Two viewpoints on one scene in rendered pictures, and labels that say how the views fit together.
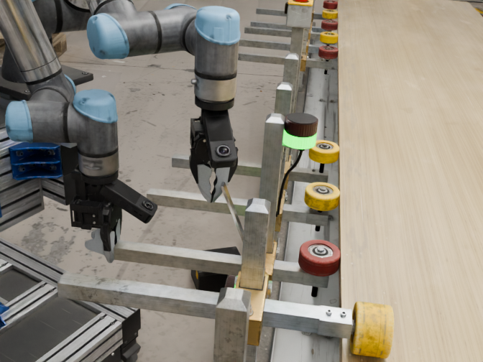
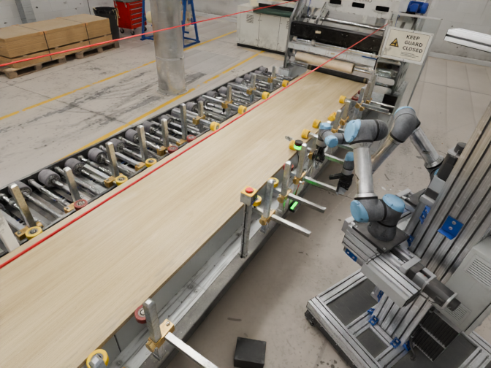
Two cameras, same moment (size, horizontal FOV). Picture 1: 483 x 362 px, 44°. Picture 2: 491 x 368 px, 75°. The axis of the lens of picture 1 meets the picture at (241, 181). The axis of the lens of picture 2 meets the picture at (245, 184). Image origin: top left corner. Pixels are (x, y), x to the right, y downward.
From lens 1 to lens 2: 313 cm
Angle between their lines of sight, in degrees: 111
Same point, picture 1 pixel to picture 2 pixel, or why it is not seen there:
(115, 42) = not seen: hidden behind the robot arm
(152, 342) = (296, 326)
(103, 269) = not seen: outside the picture
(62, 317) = (342, 312)
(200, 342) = (274, 317)
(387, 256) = (272, 161)
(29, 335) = (356, 305)
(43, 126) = not seen: hidden behind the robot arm
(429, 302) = (273, 151)
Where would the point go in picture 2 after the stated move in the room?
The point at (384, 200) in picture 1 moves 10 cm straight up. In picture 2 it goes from (256, 174) to (257, 163)
